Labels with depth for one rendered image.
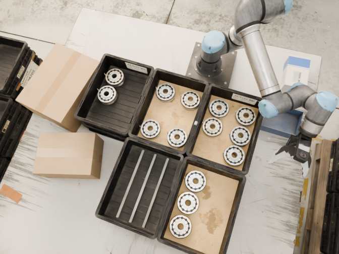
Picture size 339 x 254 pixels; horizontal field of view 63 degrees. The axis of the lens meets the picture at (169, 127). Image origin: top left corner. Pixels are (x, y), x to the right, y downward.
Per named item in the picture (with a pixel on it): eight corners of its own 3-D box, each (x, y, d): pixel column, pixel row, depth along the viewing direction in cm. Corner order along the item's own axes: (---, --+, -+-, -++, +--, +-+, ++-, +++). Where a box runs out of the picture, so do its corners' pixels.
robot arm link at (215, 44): (196, 48, 158) (199, 32, 145) (218, 41, 159) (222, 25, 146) (205, 65, 153) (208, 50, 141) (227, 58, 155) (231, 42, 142)
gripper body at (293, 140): (302, 151, 116) (317, 128, 110) (304, 163, 109) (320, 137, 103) (284, 144, 117) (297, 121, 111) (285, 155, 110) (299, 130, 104)
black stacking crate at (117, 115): (110, 64, 162) (104, 53, 151) (157, 77, 157) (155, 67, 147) (81, 124, 151) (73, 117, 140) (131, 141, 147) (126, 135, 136)
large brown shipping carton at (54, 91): (70, 60, 177) (56, 42, 158) (109, 78, 172) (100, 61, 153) (34, 113, 167) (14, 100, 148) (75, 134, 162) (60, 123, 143)
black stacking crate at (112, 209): (131, 142, 146) (127, 136, 136) (184, 160, 142) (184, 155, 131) (101, 216, 136) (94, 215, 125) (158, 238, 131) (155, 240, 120)
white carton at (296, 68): (284, 62, 168) (289, 54, 159) (304, 66, 166) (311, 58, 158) (279, 91, 162) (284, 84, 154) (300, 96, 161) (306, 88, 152)
